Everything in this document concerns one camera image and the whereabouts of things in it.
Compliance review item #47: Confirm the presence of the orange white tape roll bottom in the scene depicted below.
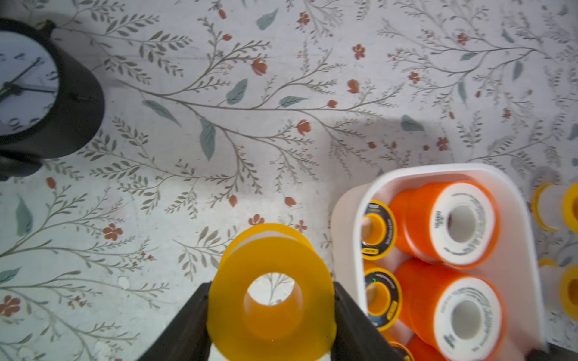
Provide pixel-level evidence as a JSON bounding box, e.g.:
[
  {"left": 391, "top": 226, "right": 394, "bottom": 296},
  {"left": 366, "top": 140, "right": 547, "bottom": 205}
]
[{"left": 406, "top": 335, "right": 446, "bottom": 361}]

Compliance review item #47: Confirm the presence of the black pressure gauge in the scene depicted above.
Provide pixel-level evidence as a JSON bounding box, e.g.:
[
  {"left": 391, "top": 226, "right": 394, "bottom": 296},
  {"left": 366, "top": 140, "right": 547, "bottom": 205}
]
[{"left": 1, "top": 18, "right": 105, "bottom": 181}]

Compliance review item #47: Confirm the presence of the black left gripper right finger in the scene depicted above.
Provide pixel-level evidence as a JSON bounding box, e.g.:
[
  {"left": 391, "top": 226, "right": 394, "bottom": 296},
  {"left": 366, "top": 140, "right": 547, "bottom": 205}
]
[{"left": 331, "top": 281, "right": 402, "bottom": 361}]

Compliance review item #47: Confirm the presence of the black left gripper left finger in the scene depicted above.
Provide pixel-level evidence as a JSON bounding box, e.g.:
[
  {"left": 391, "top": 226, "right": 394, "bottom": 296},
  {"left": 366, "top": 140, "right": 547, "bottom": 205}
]
[{"left": 138, "top": 282, "right": 212, "bottom": 361}]

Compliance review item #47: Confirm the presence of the white plastic storage box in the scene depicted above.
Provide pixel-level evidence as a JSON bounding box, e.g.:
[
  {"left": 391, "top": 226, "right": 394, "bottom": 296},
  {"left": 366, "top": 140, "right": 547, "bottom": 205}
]
[{"left": 331, "top": 163, "right": 549, "bottom": 360}]

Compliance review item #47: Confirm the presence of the yellow black tape roll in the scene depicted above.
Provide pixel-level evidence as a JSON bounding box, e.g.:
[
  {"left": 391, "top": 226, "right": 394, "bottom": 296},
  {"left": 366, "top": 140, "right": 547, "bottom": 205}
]
[
  {"left": 364, "top": 263, "right": 403, "bottom": 332},
  {"left": 361, "top": 200, "right": 397, "bottom": 260},
  {"left": 381, "top": 331, "right": 415, "bottom": 361}
]

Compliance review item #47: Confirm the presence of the orange white tape roll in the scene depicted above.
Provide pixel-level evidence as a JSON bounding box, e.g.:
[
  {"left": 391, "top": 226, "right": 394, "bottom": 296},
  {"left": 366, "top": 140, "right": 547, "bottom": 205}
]
[
  {"left": 389, "top": 180, "right": 501, "bottom": 269},
  {"left": 406, "top": 335, "right": 446, "bottom": 361},
  {"left": 394, "top": 258, "right": 507, "bottom": 360}
]

